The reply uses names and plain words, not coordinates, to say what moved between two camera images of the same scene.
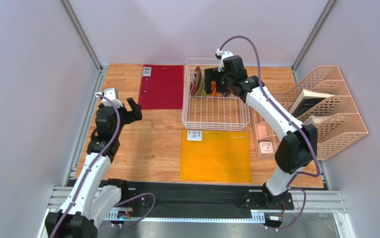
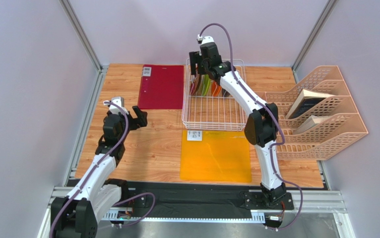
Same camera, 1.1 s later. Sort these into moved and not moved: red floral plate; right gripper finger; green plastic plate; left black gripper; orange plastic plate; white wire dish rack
Moved: right gripper finger; left black gripper
Not moved: green plastic plate; orange plastic plate; red floral plate; white wire dish rack
